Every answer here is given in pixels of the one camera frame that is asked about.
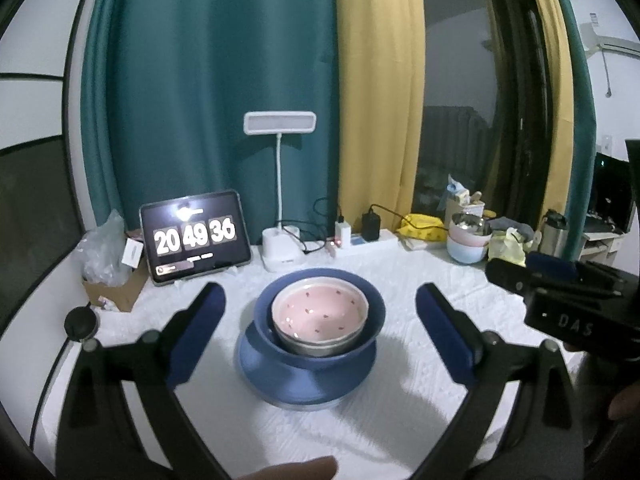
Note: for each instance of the clear plastic bag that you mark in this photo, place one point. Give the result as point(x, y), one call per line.
point(100, 251)

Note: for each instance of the cream yellow bowl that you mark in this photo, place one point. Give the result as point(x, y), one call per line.
point(310, 347)

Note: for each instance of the white power strip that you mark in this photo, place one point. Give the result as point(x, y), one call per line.
point(360, 247)

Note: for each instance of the person right hand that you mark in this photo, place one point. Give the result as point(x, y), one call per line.
point(602, 380)

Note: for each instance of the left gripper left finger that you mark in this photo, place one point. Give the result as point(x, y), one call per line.
point(97, 438)

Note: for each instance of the light blue bowl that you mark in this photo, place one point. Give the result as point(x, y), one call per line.
point(465, 254)

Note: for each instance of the beige plate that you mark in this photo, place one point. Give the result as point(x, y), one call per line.
point(309, 406)

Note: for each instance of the teal curtain left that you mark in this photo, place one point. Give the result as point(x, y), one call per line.
point(164, 89)

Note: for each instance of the yellow teal curtain right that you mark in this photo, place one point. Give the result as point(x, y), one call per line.
point(572, 147)

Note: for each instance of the white tablecloth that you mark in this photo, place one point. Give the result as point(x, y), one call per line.
point(387, 426)

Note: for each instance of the black round object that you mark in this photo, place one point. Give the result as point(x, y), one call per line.
point(81, 324)

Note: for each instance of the pink strawberry bowl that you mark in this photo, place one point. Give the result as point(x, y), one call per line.
point(320, 311)

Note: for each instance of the steel thermos mug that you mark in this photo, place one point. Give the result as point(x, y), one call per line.
point(554, 233)

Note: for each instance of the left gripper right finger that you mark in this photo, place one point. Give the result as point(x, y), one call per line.
point(542, 438)

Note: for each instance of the person left hand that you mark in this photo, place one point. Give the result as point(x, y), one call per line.
point(321, 468)

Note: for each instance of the cardboard box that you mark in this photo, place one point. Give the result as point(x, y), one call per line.
point(123, 297)

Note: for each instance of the small white box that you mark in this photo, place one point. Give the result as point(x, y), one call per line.
point(132, 254)

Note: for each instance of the white desk lamp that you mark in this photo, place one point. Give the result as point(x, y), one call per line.
point(283, 249)

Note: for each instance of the white phone charger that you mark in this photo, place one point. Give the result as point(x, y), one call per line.
point(342, 233)

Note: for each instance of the large blue plate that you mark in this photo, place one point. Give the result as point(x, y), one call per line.
point(272, 379)

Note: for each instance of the large blue bowl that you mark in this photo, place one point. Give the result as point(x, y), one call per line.
point(264, 325)

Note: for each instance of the tablet showing clock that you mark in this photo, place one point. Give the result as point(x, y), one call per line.
point(194, 235)

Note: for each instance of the yellow tissue box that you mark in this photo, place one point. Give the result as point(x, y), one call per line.
point(510, 246)

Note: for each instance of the black power adapter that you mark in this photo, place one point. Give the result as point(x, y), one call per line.
point(370, 226)

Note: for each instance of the steel bowl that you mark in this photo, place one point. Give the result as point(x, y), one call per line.
point(471, 223)

